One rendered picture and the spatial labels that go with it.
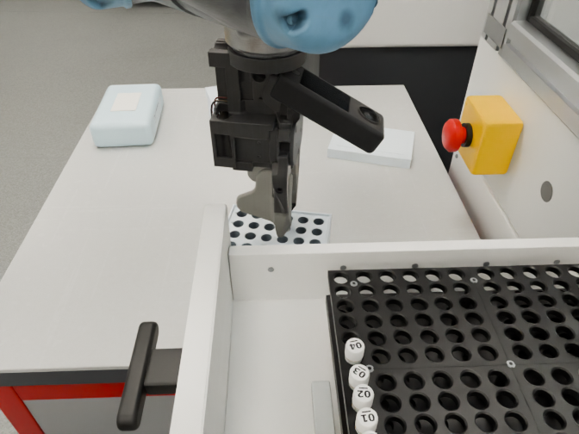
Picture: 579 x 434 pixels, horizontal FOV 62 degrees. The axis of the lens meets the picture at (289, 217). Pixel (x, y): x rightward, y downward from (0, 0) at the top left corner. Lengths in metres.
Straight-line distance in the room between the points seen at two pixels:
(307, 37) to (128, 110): 0.63
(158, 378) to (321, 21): 0.22
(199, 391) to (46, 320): 0.32
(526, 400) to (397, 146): 0.51
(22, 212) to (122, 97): 1.28
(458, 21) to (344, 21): 0.85
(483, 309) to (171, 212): 0.43
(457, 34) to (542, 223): 0.61
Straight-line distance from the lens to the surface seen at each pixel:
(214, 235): 0.38
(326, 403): 0.38
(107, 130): 0.82
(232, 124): 0.47
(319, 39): 0.24
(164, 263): 0.60
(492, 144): 0.61
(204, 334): 0.31
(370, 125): 0.47
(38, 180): 2.27
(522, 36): 0.63
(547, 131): 0.57
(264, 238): 0.58
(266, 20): 0.23
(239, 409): 0.39
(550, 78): 0.58
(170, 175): 0.75
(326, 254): 0.41
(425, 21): 1.07
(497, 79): 0.68
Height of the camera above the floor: 1.18
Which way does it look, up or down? 40 degrees down
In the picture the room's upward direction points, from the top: straight up
